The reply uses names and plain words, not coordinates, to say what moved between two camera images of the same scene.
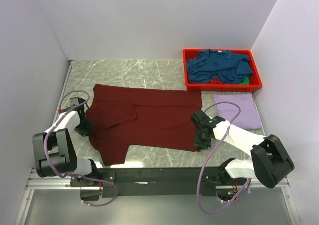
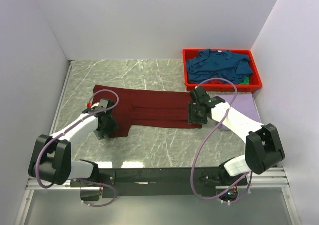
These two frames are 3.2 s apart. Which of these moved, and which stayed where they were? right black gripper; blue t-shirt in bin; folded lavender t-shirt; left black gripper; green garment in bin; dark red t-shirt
Moved: right black gripper; left black gripper; dark red t-shirt
Stayed: folded lavender t-shirt; blue t-shirt in bin; green garment in bin
